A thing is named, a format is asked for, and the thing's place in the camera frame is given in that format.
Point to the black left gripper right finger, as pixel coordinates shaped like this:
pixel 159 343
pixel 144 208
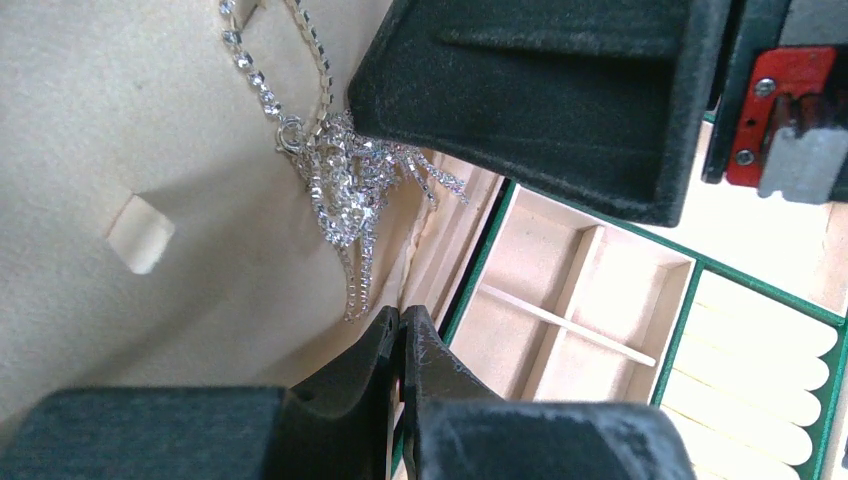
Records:
pixel 455 427

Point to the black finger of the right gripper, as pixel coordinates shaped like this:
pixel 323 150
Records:
pixel 597 102

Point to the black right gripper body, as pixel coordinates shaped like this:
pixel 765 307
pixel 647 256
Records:
pixel 780 101

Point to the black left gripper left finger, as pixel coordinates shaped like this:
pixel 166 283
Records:
pixel 336 424

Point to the green jewelry box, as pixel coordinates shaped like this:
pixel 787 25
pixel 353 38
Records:
pixel 186 202

